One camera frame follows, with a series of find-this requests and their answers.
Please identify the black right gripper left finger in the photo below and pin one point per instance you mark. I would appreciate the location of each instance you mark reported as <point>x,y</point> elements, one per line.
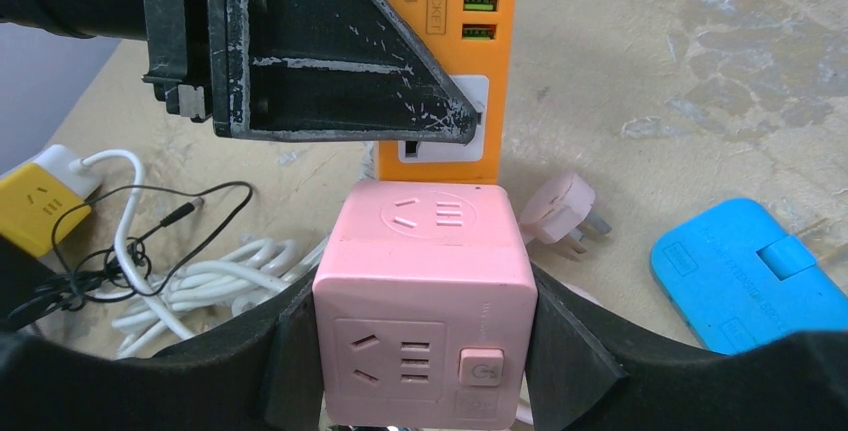
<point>258,371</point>

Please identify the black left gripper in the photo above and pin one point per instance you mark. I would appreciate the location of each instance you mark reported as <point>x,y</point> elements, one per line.
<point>176,33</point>

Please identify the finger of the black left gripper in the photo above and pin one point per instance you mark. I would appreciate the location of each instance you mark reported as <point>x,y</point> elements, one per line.
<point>328,71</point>

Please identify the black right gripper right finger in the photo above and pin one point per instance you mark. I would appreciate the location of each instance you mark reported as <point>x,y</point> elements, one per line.
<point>590,369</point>

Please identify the orange power strip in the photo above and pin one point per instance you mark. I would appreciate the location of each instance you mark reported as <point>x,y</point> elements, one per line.
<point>472,41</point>

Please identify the pink cube power socket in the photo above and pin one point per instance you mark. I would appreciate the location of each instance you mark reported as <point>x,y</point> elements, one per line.
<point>425,301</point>

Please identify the yellow cube power socket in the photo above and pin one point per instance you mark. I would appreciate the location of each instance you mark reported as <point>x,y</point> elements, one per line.
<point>38,210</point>

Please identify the white power strip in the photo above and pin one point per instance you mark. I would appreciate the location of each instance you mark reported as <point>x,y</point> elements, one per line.
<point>63,163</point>

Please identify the blue travel adapter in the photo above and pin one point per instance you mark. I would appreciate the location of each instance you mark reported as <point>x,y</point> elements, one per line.
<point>739,280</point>

